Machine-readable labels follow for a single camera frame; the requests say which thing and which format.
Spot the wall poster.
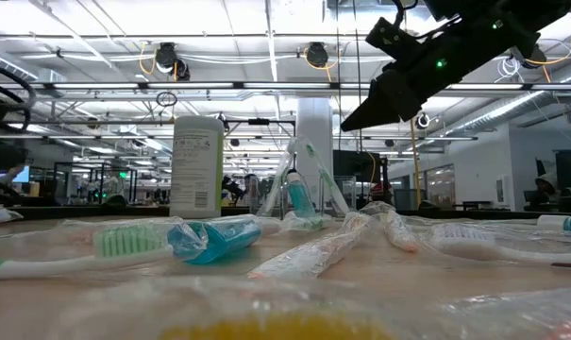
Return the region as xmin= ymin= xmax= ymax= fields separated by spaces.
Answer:
xmin=495 ymin=176 xmax=509 ymax=205

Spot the black table edge frame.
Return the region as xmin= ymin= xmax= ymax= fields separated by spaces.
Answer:
xmin=0 ymin=203 xmax=571 ymax=222

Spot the white building column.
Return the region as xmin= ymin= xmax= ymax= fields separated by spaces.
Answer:
xmin=295 ymin=96 xmax=335 ymax=207

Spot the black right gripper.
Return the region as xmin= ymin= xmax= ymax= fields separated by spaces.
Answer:
xmin=340 ymin=37 xmax=484 ymax=132

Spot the silver ventilation duct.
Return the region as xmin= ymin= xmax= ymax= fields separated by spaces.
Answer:
xmin=0 ymin=46 xmax=69 ymax=98
xmin=433 ymin=89 xmax=571 ymax=138

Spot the black overhead frame bar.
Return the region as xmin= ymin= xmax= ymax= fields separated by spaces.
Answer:
xmin=0 ymin=117 xmax=296 ymax=128

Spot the black framed glass enclosure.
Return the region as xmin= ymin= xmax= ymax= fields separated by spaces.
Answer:
xmin=52 ymin=161 xmax=139 ymax=206

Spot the white labelled bottle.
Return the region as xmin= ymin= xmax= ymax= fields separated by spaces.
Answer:
xmin=168 ymin=114 xmax=226 ymax=220

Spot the lit blue monitor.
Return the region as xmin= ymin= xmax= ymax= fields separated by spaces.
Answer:
xmin=0 ymin=164 xmax=31 ymax=184

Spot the glass door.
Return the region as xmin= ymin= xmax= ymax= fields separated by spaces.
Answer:
xmin=424 ymin=163 xmax=457 ymax=210

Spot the overhead light bar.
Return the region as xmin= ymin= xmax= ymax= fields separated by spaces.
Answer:
xmin=0 ymin=80 xmax=571 ymax=92

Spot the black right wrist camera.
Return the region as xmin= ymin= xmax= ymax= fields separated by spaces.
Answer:
xmin=364 ymin=16 xmax=424 ymax=61

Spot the red equipment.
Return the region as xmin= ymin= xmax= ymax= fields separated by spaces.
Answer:
xmin=367 ymin=181 xmax=395 ymax=213

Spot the purple white toothbrush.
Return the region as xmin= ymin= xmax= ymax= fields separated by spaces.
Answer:
xmin=419 ymin=221 xmax=571 ymax=269

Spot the person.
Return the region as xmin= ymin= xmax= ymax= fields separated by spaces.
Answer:
xmin=523 ymin=159 xmax=571 ymax=213

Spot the teal bottle with white cap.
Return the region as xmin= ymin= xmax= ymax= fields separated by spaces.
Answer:
xmin=536 ymin=213 xmax=571 ymax=233

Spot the yellow pole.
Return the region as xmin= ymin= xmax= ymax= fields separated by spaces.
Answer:
xmin=409 ymin=117 xmax=424 ymax=210

